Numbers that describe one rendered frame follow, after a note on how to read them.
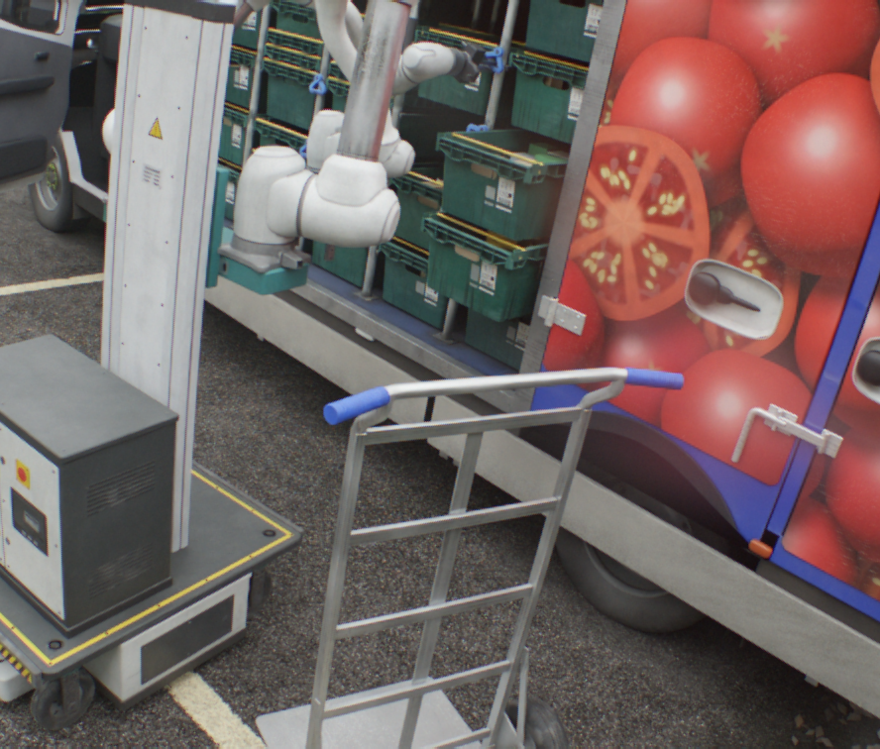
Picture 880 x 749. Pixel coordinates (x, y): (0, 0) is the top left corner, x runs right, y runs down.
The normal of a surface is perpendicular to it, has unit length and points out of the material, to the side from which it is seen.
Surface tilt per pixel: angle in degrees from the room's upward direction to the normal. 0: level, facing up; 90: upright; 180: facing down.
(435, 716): 0
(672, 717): 0
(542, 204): 95
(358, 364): 90
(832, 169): 90
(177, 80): 90
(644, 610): 75
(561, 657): 0
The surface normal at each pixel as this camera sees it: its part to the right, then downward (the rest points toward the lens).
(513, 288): 0.71, 0.47
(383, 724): 0.19, -0.90
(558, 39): -0.67, 0.28
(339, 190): -0.13, 0.14
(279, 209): -0.11, 0.39
